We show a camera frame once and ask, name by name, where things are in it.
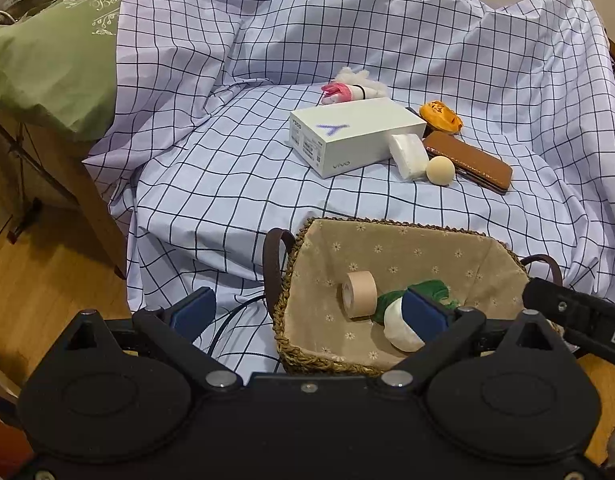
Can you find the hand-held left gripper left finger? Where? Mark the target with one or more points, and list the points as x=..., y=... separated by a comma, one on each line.
x=195, y=310

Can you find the white sponge block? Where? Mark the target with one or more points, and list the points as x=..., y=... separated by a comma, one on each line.
x=410, y=155

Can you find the green embroidered pillow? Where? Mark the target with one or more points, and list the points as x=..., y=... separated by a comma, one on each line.
x=52, y=60

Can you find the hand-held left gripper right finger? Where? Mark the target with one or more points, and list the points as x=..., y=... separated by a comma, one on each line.
x=425, y=312

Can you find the wooden table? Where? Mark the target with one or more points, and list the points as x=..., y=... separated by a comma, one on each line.
x=87, y=195

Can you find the white phone box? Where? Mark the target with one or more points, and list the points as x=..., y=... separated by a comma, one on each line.
x=347, y=135

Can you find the woven basket with fabric lining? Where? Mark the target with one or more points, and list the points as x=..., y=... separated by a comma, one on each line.
x=412, y=250

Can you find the green and white plush toy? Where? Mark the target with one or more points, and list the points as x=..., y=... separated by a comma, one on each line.
x=395, y=322

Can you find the white checkered bed sheet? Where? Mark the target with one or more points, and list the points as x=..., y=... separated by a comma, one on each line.
x=237, y=160

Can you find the white plush bunny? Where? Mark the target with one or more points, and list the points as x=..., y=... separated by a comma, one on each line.
x=355, y=79

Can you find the brown leather case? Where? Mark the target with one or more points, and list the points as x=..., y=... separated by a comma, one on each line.
x=470, y=157

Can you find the beige tape roll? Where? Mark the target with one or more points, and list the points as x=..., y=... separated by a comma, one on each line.
x=362, y=295

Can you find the cream foam ball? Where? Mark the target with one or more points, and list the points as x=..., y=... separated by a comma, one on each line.
x=440, y=170

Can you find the black tripod stand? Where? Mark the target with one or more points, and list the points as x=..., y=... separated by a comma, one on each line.
x=30, y=212

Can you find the orange soft toy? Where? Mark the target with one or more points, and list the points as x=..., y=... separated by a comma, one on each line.
x=437, y=116

